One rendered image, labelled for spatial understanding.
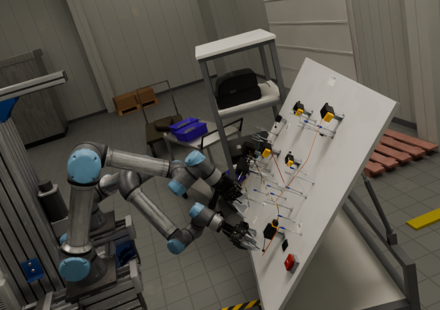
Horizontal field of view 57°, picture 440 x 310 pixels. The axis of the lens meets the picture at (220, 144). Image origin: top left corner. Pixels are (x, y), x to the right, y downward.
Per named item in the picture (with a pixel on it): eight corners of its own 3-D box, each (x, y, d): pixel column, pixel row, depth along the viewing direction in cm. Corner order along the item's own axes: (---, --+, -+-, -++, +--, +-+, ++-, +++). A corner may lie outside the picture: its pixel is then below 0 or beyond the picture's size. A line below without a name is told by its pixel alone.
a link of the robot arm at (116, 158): (69, 158, 170) (181, 180, 186) (67, 167, 160) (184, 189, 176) (76, 132, 168) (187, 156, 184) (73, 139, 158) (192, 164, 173)
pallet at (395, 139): (441, 155, 431) (440, 146, 427) (371, 183, 417) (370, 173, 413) (372, 128, 544) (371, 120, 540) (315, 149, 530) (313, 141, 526)
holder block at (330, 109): (341, 104, 177) (323, 96, 175) (346, 118, 168) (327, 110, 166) (335, 112, 179) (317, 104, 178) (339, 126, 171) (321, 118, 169)
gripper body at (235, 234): (239, 244, 180) (216, 230, 182) (238, 246, 188) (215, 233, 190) (248, 229, 183) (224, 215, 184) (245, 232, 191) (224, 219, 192)
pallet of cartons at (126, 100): (156, 98, 1126) (151, 84, 1113) (159, 103, 1050) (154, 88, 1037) (116, 111, 1107) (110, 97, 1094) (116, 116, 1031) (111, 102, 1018)
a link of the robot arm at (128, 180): (108, 173, 186) (183, 250, 178) (126, 162, 194) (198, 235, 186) (103, 186, 194) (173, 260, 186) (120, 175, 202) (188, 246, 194)
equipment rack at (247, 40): (262, 293, 310) (195, 56, 248) (251, 248, 367) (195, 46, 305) (326, 276, 308) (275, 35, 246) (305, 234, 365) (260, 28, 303)
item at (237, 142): (230, 166, 280) (228, 157, 278) (226, 149, 314) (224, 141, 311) (276, 154, 279) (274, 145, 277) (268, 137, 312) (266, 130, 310)
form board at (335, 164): (241, 197, 277) (238, 196, 277) (308, 58, 248) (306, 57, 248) (272, 328, 166) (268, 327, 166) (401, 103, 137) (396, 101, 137)
